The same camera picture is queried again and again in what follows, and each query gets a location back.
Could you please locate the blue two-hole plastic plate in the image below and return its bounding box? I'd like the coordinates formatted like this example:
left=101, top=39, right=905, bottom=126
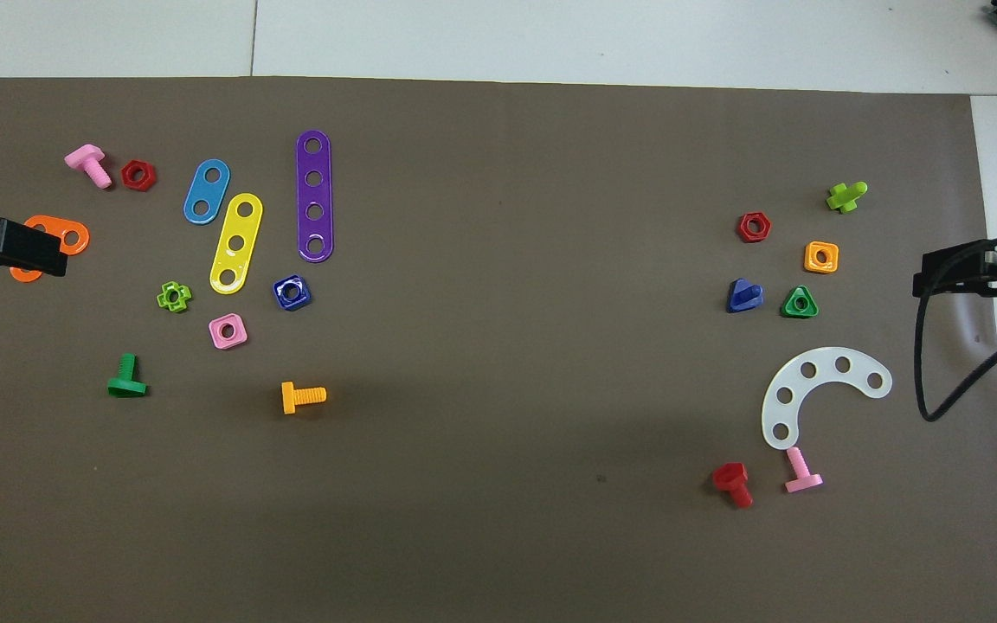
left=183, top=158, right=231, bottom=226

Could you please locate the blue square plastic nut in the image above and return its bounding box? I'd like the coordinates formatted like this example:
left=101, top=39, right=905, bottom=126
left=273, top=274, right=312, bottom=312

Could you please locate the orange L-shaped plastic plate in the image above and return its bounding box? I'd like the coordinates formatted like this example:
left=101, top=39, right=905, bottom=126
left=10, top=215, right=91, bottom=284

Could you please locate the red hexagonal head screw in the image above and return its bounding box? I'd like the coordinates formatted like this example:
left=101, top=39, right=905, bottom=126
left=711, top=462, right=755, bottom=510

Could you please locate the pink square plastic nut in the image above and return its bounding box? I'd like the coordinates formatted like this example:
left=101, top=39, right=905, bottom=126
left=209, top=312, right=249, bottom=350

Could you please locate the yellow three-hole plastic plate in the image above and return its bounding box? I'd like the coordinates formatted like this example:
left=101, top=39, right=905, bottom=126
left=209, top=192, right=264, bottom=295

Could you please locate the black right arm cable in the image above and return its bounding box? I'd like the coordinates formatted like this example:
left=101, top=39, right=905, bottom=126
left=914, top=234, right=997, bottom=423

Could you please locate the purple four-hole plastic plate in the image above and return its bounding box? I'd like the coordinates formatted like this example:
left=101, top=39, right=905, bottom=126
left=295, top=130, right=335, bottom=263

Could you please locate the lime green cross screw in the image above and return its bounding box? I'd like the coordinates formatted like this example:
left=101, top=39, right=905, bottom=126
left=826, top=181, right=869, bottom=215

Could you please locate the blue triangular head screw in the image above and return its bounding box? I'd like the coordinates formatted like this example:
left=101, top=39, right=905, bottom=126
left=725, top=278, right=764, bottom=314

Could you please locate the pink plastic screw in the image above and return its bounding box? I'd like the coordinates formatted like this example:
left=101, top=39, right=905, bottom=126
left=64, top=144, right=113, bottom=190
left=783, top=446, right=825, bottom=494

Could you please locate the orange plastic screw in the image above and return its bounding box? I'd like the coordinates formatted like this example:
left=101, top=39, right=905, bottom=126
left=281, top=382, right=328, bottom=415

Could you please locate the brown table mat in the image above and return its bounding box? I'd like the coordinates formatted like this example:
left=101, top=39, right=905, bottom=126
left=0, top=76, right=997, bottom=623

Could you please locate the dark green plastic screw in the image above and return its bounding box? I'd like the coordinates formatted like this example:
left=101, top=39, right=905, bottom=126
left=106, top=353, right=150, bottom=399

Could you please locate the green triangular plastic nut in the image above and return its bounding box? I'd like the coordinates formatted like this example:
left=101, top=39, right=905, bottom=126
left=781, top=285, right=820, bottom=319

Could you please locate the white curved five-hole plate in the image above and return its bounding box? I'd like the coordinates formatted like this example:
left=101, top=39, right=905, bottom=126
left=761, top=347, right=893, bottom=452

